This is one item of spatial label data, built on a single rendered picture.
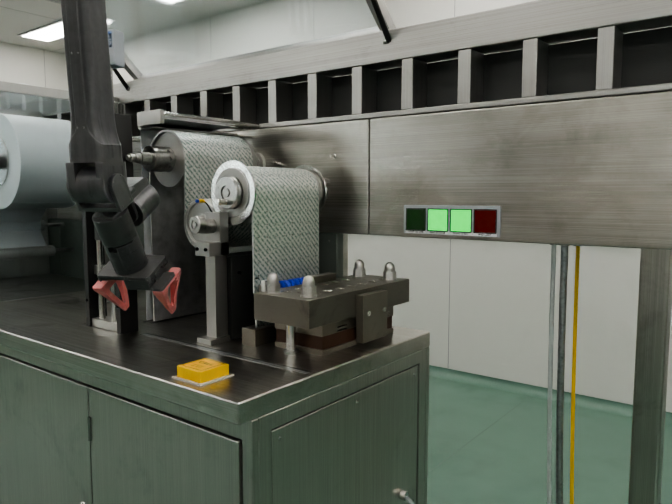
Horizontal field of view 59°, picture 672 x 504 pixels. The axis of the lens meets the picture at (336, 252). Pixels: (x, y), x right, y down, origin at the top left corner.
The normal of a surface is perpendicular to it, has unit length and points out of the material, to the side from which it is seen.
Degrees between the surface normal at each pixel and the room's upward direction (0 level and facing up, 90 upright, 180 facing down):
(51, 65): 90
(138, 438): 90
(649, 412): 90
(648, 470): 90
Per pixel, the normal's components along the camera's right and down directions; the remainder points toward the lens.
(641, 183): -0.61, 0.07
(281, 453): 0.79, 0.06
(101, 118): 0.93, -0.04
